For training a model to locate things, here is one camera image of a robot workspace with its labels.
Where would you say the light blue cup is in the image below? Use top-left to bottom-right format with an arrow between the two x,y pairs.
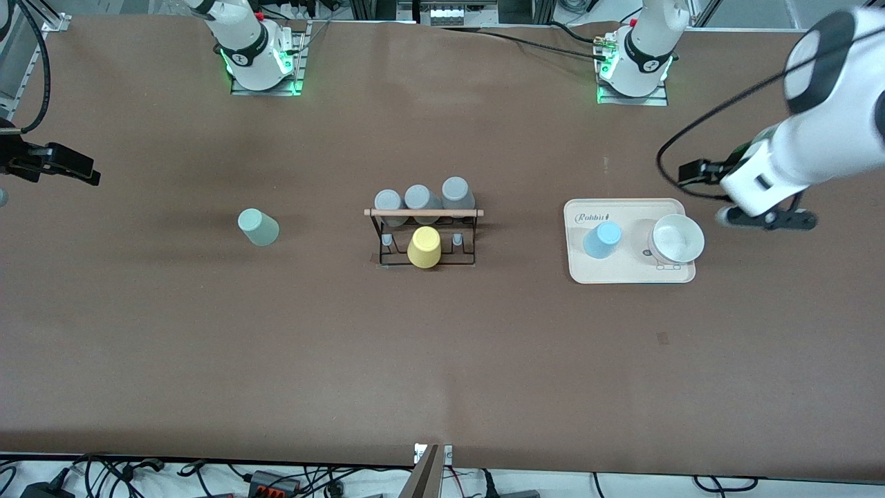
582,222 -> 622,260

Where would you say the pale green cup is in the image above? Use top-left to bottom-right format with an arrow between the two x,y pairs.
237,208 -> 280,248

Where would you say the white bowl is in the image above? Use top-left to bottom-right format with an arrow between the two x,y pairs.
648,214 -> 706,266

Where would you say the beige plastic tray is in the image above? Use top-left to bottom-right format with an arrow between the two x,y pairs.
563,199 -> 696,285

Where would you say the grey cup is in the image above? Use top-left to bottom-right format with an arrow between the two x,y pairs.
441,177 -> 476,217
404,184 -> 443,223
374,190 -> 404,228

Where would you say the yellow cup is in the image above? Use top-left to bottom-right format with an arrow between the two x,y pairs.
407,226 -> 443,269

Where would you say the grey power strip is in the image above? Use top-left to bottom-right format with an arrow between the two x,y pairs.
419,0 -> 499,27

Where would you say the black power adapter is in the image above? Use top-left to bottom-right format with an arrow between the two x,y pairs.
21,479 -> 75,498

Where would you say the black plug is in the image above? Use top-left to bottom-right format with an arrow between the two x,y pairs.
484,470 -> 541,498

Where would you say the grey orange connector box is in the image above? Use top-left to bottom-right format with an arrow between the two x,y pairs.
247,470 -> 303,496

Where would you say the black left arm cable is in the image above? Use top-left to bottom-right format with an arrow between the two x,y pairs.
655,28 -> 885,203

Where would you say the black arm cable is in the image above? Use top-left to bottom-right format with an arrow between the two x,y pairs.
15,0 -> 53,136
655,28 -> 885,203

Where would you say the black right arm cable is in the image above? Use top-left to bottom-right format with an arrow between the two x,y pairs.
15,0 -> 53,136

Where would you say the aluminium frame rail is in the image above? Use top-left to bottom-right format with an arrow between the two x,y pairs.
0,12 -> 71,120

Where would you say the short black table cable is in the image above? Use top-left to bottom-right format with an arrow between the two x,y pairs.
550,21 -> 606,45

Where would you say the long black table cable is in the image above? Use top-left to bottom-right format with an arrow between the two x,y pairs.
441,26 -> 601,59

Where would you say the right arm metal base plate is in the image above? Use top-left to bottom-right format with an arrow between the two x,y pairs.
230,21 -> 309,96

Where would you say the black wire cup rack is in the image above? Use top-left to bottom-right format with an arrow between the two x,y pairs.
364,205 -> 485,270

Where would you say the black looped floor cable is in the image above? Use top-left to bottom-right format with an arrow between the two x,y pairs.
693,474 -> 759,493

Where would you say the black floor cable tangle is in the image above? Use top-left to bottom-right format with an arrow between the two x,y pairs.
69,453 -> 208,498

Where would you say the camera mount post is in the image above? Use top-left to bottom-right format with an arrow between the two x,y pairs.
398,443 -> 454,498

